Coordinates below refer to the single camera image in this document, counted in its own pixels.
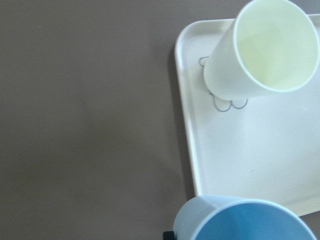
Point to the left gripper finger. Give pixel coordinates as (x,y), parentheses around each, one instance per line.
(168,235)

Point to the blue plastic cup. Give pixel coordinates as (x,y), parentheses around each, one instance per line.
(219,217)

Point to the cream yellow plastic cup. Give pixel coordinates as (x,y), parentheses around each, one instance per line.
(271,47)

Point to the cream rabbit tray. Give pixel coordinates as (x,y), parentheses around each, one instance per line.
(261,148)

